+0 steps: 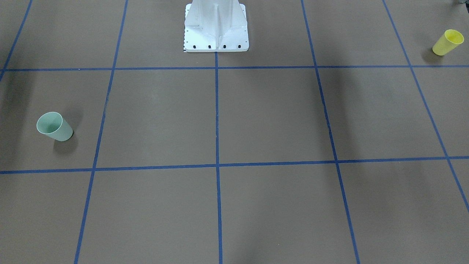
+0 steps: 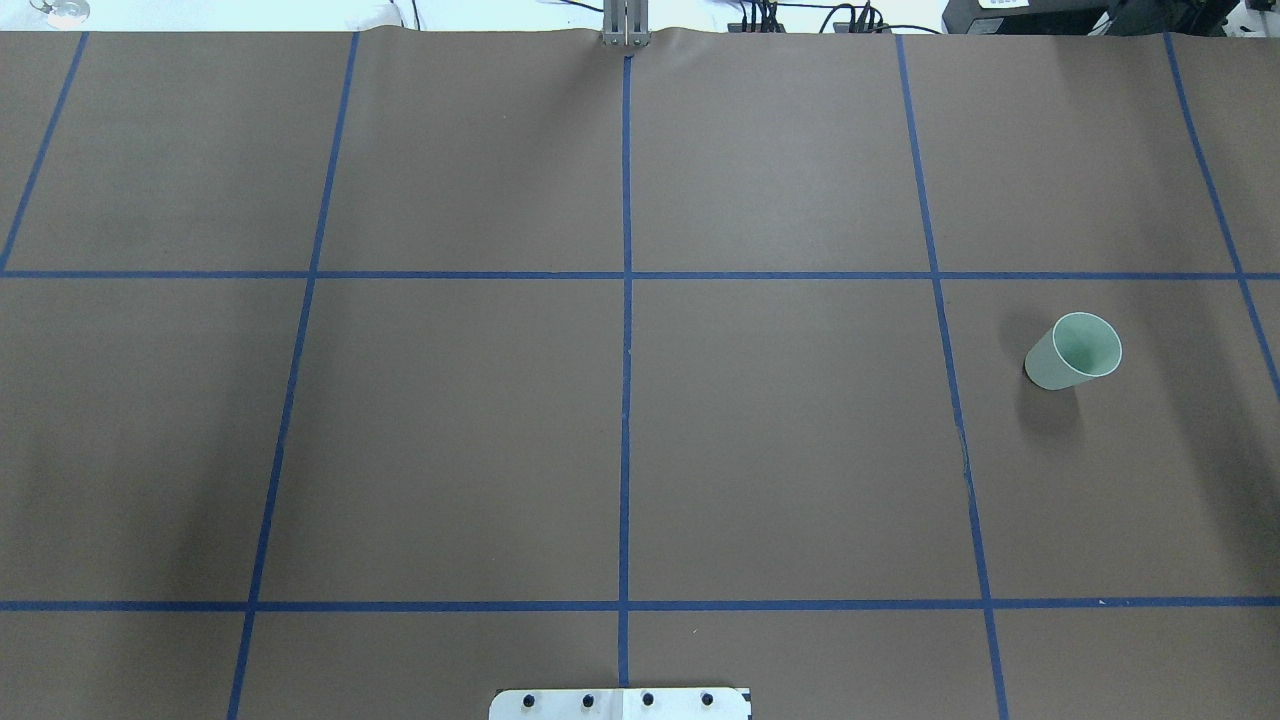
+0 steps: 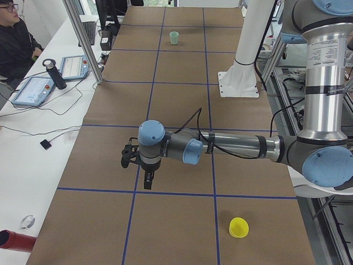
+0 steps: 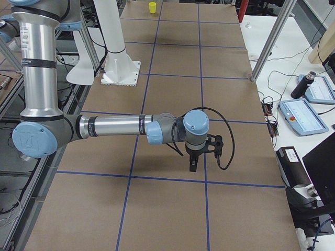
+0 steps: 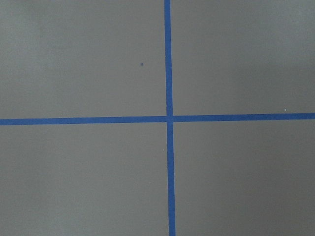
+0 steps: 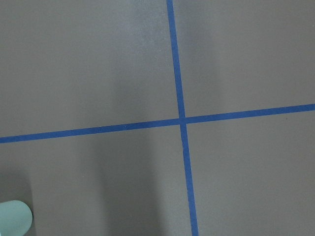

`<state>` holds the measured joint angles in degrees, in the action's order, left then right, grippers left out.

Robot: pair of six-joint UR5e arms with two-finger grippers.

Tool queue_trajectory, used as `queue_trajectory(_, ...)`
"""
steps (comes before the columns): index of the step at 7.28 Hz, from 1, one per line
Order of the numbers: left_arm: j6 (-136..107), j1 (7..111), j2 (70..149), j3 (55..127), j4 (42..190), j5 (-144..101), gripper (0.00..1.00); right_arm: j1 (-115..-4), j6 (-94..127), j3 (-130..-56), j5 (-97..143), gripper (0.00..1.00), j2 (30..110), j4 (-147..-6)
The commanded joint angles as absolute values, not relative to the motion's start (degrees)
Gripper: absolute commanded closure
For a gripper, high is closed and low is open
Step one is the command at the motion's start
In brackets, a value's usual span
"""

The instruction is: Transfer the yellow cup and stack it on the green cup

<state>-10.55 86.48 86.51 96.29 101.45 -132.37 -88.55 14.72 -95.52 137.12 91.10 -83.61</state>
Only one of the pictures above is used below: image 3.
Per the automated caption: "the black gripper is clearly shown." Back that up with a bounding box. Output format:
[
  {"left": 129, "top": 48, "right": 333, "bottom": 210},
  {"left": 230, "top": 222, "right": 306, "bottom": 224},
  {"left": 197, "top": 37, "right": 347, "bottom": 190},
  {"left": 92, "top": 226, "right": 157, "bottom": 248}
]
[{"left": 140, "top": 155, "right": 161, "bottom": 189}]

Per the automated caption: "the yellow cup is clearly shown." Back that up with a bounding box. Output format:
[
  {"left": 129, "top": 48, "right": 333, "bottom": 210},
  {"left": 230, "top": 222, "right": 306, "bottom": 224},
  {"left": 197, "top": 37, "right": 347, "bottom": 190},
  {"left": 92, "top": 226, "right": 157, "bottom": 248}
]
[{"left": 228, "top": 217, "right": 249, "bottom": 238}]

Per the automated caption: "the red cylinder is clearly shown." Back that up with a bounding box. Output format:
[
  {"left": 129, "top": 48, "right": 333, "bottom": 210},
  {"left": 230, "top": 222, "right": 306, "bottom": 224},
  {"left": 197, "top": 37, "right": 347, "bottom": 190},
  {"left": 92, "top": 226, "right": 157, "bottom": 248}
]
[{"left": 1, "top": 230, "right": 37, "bottom": 253}]

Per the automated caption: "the far teach pendant tablet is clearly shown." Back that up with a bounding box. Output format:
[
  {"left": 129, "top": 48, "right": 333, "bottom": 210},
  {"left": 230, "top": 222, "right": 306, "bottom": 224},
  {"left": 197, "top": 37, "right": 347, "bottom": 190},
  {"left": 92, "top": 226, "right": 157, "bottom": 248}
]
[{"left": 60, "top": 55, "right": 90, "bottom": 81}]

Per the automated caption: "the aluminium frame post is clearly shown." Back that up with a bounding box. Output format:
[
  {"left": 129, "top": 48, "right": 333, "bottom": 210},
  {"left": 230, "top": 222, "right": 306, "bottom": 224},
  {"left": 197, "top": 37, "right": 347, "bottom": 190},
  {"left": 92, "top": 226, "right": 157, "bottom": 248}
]
[{"left": 62, "top": 0, "right": 103, "bottom": 85}]

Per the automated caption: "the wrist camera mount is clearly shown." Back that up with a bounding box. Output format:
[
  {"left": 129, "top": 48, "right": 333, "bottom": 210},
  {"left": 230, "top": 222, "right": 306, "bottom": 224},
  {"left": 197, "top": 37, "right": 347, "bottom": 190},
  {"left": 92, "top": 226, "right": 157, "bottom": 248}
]
[{"left": 121, "top": 137, "right": 141, "bottom": 168}]

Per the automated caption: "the black water bottle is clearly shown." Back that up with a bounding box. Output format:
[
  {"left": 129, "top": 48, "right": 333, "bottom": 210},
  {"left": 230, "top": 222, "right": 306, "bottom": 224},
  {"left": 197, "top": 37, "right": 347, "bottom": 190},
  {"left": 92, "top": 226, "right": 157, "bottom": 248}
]
[{"left": 42, "top": 59, "right": 67, "bottom": 89}]

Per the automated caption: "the small black square device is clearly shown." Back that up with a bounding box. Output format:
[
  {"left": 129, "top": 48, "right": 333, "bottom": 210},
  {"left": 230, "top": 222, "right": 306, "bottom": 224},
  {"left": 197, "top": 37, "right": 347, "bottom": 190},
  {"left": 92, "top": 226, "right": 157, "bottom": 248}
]
[{"left": 40, "top": 139, "right": 52, "bottom": 150}]

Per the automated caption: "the black keyboard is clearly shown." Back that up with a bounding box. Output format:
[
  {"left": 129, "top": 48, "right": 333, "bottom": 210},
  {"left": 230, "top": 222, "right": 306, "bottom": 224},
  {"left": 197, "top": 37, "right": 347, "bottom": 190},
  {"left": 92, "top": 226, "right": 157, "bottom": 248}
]
[{"left": 82, "top": 21, "right": 96, "bottom": 46}]

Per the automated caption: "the near teach pendant tablet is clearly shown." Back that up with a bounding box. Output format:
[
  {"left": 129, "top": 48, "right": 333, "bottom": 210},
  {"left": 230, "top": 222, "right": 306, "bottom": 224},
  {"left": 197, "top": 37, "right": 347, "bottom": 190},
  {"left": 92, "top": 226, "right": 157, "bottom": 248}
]
[{"left": 12, "top": 77, "right": 55, "bottom": 107}]

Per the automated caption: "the green cup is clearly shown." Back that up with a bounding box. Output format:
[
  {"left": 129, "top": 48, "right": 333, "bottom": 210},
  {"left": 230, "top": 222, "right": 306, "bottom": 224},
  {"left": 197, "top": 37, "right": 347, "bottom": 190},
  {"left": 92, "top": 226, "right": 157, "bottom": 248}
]
[{"left": 169, "top": 31, "right": 179, "bottom": 45}]

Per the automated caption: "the teach pendant tablet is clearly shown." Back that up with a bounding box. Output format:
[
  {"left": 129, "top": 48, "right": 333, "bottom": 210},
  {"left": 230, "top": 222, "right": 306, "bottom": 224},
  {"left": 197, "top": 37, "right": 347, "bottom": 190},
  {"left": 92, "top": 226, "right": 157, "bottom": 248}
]
[
  {"left": 12, "top": 77, "right": 55, "bottom": 107},
  {"left": 60, "top": 55, "right": 90, "bottom": 81}
]

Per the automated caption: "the black box with label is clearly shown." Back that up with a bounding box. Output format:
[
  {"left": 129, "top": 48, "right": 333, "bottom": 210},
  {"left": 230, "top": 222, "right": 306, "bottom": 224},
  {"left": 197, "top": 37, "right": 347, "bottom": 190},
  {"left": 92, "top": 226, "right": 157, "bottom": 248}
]
[{"left": 100, "top": 24, "right": 113, "bottom": 51}]

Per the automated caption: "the white camera post with base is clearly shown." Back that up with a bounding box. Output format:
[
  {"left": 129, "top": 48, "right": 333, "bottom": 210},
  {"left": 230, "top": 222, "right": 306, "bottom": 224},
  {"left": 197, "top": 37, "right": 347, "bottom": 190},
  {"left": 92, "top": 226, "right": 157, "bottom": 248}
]
[{"left": 218, "top": 0, "right": 276, "bottom": 98}]

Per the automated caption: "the seated person in black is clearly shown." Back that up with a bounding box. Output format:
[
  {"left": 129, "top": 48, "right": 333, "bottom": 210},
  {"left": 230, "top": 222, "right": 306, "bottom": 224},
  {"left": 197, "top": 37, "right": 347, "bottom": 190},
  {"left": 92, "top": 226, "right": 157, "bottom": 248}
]
[{"left": 0, "top": 0, "right": 45, "bottom": 89}]

